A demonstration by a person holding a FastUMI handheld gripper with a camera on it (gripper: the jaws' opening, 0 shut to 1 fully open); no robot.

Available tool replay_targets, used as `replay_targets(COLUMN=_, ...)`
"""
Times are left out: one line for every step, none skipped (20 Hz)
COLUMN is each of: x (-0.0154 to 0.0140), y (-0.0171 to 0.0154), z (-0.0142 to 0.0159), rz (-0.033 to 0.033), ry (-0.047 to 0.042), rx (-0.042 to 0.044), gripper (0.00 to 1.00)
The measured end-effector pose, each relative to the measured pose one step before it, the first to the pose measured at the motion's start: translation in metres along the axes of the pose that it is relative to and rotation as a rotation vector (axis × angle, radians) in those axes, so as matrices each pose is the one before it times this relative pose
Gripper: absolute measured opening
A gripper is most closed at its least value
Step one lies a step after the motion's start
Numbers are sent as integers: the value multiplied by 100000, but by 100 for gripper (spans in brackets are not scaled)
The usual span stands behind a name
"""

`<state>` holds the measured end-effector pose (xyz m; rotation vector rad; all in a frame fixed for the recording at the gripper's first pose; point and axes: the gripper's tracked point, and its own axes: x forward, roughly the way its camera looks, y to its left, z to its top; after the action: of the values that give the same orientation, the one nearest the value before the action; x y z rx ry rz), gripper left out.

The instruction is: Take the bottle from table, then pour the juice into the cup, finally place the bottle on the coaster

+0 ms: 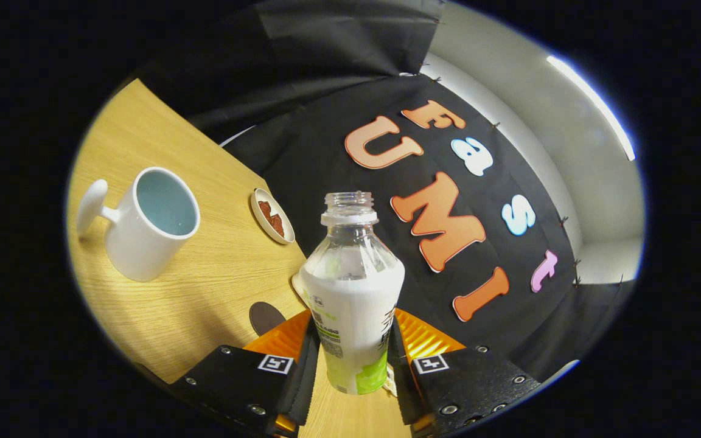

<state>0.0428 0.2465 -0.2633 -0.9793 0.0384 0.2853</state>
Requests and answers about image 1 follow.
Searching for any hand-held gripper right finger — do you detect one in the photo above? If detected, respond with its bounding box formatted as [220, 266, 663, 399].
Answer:
[387, 308, 543, 436]

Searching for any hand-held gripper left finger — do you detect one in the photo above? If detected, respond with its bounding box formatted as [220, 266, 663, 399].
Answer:
[171, 309, 321, 437]

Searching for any dark round coaster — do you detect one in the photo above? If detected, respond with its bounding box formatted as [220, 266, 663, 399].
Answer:
[249, 301, 287, 337]

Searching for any clear juice bottle green label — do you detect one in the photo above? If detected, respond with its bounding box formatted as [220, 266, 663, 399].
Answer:
[291, 191, 406, 396]

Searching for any white cup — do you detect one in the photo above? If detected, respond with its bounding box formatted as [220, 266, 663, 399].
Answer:
[75, 167, 201, 282]

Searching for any wooden table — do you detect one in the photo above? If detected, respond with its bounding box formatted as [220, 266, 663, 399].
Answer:
[66, 78, 412, 438]

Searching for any white dish of red snack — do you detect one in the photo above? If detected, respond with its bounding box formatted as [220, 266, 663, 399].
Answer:
[250, 187, 296, 245]

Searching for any black backdrop cloth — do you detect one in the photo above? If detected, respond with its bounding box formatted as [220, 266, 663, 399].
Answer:
[138, 0, 637, 384]

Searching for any large ceiling light panel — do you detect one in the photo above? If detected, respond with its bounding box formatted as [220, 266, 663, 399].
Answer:
[546, 55, 636, 162]

